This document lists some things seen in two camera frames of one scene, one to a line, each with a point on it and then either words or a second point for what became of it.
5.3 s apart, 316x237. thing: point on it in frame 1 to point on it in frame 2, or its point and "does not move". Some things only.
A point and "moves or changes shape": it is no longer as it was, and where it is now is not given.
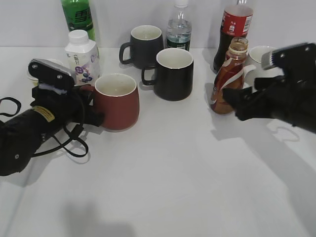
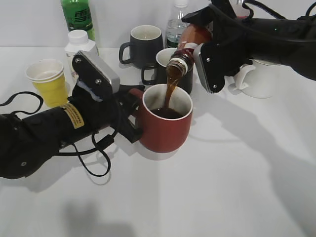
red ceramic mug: [117, 99] moves or changes shape
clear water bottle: [179, 27] does not move
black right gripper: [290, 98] to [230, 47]
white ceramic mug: [254, 67] does not move
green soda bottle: [78, 16] does not move
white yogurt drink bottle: [83, 58] does not move
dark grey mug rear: [146, 42] does not move
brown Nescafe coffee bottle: [231, 74] to [192, 36]
